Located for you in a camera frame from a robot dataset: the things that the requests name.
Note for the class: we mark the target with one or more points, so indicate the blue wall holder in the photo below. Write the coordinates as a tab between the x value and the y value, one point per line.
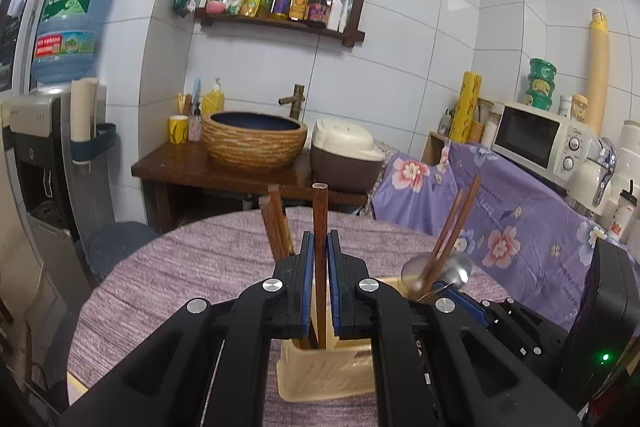
105	144

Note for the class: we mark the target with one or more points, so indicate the white squeeze bottle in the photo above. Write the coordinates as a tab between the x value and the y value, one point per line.
336	12

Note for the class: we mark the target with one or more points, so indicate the yellow patterned roll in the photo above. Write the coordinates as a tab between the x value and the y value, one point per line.
467	107

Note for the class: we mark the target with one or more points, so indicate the chrome tap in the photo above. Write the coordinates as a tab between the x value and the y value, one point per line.
605	172

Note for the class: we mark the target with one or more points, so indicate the dark soy sauce bottle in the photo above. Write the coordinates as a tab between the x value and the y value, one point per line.
320	4

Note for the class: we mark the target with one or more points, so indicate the dark round stool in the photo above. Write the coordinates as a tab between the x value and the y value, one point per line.
120	247

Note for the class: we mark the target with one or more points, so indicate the yellow cup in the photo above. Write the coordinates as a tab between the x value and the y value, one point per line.
178	129

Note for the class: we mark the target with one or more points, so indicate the white microwave oven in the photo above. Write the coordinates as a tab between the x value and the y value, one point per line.
530	137

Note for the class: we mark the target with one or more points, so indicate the brown wooden chopstick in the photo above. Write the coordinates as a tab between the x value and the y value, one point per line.
470	194
320	217
451	212
277	222

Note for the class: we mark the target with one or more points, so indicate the woven pattern wash basin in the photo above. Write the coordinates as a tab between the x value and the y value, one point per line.
255	147

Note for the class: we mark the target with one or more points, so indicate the yellow soap dispenser bottle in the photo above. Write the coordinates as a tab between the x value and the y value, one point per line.
213	102

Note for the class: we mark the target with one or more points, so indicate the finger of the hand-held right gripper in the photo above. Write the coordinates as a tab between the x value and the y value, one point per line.
467	304

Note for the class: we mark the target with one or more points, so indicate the yellow lid jar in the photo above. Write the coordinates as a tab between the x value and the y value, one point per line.
579	107

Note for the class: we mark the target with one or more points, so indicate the blue water jug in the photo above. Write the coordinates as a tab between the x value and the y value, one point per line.
70	22

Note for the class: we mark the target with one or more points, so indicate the dark wooden counter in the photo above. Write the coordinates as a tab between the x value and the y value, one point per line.
175	167

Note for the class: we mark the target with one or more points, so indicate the black cap drink bottle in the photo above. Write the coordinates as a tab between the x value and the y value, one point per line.
623	217

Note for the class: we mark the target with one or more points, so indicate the purple floral cloth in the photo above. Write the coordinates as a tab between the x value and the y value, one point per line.
525	217

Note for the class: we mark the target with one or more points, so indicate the small wooden box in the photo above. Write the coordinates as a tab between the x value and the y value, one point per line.
431	149

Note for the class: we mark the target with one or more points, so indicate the white plastic bottle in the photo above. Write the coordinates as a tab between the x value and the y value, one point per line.
493	127

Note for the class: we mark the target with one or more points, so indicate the cream perforated utensil basket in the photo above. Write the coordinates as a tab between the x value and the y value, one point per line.
325	372

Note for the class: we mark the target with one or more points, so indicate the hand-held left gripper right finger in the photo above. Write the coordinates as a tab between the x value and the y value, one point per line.
334	287

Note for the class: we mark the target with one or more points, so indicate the brass faucet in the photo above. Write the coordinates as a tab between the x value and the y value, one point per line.
297	102

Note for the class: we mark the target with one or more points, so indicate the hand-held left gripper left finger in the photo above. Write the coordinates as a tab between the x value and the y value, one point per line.
307	282

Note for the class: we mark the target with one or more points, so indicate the pink patterned cup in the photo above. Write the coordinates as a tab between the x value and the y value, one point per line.
195	129

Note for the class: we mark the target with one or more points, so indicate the grey water dispenser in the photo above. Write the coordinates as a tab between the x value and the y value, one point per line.
40	157

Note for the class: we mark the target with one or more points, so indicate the plain matte steel spoon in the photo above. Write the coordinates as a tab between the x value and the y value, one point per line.
412	274

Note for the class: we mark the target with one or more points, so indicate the beige brown rice cooker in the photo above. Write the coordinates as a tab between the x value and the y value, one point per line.
345	167

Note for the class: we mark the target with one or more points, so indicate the pink round container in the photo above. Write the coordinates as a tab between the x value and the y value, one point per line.
215	6

